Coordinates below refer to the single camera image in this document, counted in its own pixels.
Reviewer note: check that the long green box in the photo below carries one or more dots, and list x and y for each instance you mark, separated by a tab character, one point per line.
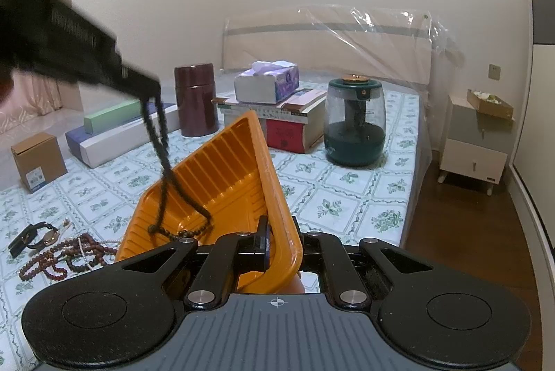
112	117

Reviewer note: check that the orange plastic tray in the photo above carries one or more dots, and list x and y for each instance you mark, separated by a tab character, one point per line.
225	184

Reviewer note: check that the long blue white box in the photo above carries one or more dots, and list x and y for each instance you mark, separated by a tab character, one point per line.
117	134

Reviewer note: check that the shallow cardboard box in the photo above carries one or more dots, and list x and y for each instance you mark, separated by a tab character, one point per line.
490	104

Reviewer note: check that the dark red cylindrical canister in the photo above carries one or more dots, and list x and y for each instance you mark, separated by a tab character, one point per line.
195	102

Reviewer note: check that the dark grey container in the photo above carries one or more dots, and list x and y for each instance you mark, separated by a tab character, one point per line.
355	123

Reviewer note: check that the pink cover book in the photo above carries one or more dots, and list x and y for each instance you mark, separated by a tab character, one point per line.
303	98

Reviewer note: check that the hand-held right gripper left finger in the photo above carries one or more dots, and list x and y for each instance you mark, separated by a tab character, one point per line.
262	246

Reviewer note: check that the white grey nightstand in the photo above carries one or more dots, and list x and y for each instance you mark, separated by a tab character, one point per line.
472	149

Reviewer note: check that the white grey wardrobe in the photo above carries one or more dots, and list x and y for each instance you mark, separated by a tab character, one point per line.
542	93

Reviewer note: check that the floral bed sheet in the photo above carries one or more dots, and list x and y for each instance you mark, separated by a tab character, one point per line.
347	197

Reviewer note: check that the plastic wrapped headboard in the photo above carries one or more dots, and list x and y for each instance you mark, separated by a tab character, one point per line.
329	50

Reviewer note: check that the tissue pack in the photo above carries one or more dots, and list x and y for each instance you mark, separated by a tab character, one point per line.
269	82

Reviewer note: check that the wall socket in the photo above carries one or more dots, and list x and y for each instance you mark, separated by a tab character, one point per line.
494	71

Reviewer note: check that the small cardboard box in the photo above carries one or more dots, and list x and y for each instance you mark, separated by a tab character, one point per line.
37	160

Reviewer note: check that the white paperback book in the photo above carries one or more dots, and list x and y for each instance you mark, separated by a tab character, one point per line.
243	107

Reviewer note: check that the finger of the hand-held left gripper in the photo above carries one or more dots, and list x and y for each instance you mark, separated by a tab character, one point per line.
141	82

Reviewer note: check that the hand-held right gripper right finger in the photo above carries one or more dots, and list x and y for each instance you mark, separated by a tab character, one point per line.
313	246

